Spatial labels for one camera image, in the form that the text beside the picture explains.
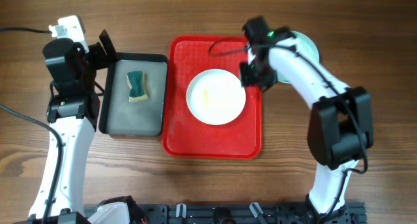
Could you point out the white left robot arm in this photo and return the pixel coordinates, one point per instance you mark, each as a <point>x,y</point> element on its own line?
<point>72,117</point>

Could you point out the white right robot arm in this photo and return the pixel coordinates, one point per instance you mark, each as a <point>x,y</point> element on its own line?
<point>340,124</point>

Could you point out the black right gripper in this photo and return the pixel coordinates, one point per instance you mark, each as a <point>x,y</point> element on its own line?
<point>246,81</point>

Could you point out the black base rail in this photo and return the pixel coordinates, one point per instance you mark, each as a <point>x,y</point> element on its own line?
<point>280,213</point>

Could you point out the light blue plate front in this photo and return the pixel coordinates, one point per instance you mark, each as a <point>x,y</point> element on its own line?
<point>307,45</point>

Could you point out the grey metal wash tray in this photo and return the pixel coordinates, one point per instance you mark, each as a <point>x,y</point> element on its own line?
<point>122,117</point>

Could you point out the green yellow sponge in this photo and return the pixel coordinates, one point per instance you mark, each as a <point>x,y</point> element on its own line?
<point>137,84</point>

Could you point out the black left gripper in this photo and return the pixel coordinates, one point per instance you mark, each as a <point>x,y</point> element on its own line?
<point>98,53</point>

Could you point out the white round plate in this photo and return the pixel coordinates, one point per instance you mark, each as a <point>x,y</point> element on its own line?
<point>215,97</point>

